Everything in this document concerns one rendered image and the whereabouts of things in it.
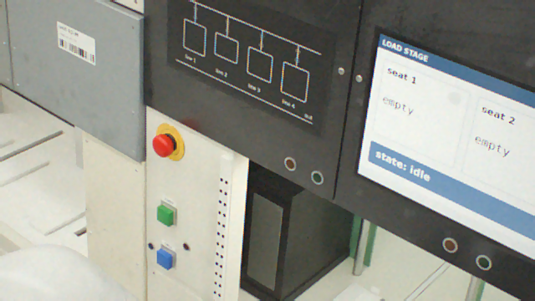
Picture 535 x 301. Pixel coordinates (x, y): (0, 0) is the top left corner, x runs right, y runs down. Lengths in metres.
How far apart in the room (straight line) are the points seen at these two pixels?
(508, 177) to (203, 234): 0.61
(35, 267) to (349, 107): 0.52
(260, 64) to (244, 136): 0.13
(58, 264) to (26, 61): 0.90
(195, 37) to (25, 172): 1.06
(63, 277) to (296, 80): 0.51
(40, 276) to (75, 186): 1.41
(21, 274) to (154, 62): 0.66
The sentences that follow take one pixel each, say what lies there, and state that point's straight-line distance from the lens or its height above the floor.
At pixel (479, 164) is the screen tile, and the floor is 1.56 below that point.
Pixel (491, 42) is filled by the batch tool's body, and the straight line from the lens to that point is 1.01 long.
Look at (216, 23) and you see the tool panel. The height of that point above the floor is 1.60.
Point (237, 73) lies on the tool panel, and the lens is 1.26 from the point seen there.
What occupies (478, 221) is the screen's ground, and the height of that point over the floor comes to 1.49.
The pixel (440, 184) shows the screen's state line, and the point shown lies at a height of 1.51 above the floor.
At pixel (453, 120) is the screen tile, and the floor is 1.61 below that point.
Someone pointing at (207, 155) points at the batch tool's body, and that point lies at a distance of 1.39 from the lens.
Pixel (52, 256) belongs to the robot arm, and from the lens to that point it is 0.82.
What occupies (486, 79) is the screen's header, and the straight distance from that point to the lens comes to 1.03.
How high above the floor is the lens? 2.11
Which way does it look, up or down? 32 degrees down
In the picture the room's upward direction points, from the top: 5 degrees clockwise
